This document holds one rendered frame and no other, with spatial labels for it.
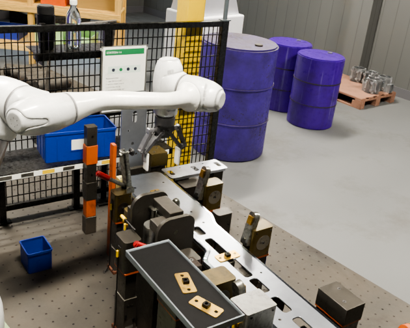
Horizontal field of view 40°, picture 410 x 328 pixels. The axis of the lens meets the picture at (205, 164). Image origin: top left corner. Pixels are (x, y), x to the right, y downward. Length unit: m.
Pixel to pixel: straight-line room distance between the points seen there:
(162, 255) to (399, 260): 2.71
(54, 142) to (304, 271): 1.16
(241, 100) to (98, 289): 2.92
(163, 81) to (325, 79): 4.06
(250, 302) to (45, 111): 0.76
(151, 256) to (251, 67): 3.32
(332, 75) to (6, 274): 4.35
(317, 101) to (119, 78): 3.67
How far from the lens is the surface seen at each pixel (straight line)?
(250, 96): 4.82
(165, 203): 1.78
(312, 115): 6.04
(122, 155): 2.05
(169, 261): 1.56
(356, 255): 4.01
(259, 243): 2.02
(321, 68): 5.90
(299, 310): 1.73
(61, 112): 1.65
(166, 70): 1.99
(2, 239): 2.53
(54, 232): 2.55
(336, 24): 8.40
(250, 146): 5.01
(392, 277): 3.89
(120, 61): 2.57
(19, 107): 1.61
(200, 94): 1.89
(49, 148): 2.37
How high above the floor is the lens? 2.05
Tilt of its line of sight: 25 degrees down
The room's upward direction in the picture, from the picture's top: 6 degrees clockwise
